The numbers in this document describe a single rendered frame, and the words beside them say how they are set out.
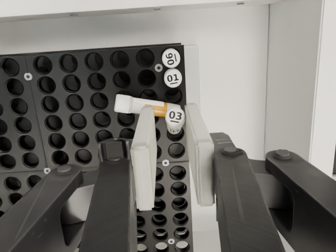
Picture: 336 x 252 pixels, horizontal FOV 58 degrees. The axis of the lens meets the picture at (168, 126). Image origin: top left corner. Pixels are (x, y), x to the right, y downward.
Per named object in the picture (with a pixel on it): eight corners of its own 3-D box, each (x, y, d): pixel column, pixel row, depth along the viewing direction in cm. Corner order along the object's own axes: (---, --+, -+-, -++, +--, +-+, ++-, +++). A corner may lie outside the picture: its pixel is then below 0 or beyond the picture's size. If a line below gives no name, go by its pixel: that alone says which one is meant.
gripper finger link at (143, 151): (154, 211, 13) (136, 212, 13) (157, 149, 20) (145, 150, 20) (148, 147, 12) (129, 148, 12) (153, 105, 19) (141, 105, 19)
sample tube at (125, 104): (175, 113, 23) (114, 105, 22) (179, 100, 22) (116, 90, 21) (177, 123, 22) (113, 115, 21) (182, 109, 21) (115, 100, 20)
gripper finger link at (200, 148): (195, 144, 12) (214, 142, 12) (184, 103, 19) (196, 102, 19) (198, 208, 13) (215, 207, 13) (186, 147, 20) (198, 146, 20)
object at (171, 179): (183, 44, 22) (183, 44, 21) (192, 248, 27) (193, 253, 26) (157, 46, 22) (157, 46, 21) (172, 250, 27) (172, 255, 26)
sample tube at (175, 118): (180, 137, 23) (183, 128, 18) (164, 134, 23) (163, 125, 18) (183, 120, 23) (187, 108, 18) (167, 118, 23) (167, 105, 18)
